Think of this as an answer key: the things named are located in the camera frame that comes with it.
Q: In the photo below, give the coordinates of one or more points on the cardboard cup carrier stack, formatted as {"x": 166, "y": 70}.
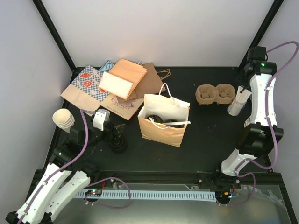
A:
{"x": 207, "y": 94}

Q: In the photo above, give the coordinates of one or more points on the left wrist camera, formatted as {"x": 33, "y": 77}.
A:
{"x": 101, "y": 116}

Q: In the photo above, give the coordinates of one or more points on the black frame post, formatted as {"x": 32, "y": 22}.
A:
{"x": 266, "y": 22}
{"x": 53, "y": 31}

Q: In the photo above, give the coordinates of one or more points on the right stack of paper cups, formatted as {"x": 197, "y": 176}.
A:
{"x": 247, "y": 121}

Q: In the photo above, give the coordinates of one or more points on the cream cakes printed paper bag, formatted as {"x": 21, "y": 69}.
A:
{"x": 125, "y": 110}

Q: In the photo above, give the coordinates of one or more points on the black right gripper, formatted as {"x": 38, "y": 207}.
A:
{"x": 239, "y": 80}

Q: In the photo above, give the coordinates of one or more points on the cup of white straws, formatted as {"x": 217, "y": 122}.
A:
{"x": 239, "y": 101}

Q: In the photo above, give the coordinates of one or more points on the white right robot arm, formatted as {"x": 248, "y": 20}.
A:
{"x": 260, "y": 133}

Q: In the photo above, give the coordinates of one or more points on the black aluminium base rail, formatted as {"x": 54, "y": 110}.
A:
{"x": 204, "y": 180}

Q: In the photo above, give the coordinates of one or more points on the left stack of paper cups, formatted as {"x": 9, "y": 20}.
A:
{"x": 64, "y": 119}

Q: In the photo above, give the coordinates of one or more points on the stack of paper cups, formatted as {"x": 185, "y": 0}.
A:
{"x": 247, "y": 121}
{"x": 64, "y": 119}

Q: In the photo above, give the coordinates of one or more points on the right black frame post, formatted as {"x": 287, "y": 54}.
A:
{"x": 266, "y": 22}

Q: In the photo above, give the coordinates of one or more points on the light blue paper bag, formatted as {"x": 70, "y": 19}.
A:
{"x": 107, "y": 66}

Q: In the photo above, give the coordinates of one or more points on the orange kraft paper bag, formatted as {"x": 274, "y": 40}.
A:
{"x": 167, "y": 108}

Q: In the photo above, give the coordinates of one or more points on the left black frame post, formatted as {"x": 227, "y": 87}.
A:
{"x": 53, "y": 31}

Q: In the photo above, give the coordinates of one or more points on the blue checkered paper bag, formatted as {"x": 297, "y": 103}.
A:
{"x": 84, "y": 92}

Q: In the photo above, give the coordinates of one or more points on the white slotted cable duct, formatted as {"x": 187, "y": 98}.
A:
{"x": 148, "y": 195}

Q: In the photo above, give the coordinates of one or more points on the dark brown paper bag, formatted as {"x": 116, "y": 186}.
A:
{"x": 152, "y": 81}

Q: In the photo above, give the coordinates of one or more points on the folded orange paper bag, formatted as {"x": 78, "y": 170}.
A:
{"x": 122, "y": 79}

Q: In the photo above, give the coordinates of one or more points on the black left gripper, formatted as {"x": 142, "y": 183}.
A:
{"x": 116, "y": 135}

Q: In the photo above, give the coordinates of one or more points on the black cup lid stack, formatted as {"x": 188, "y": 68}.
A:
{"x": 119, "y": 147}

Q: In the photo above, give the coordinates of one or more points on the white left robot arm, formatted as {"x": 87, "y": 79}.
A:
{"x": 67, "y": 173}

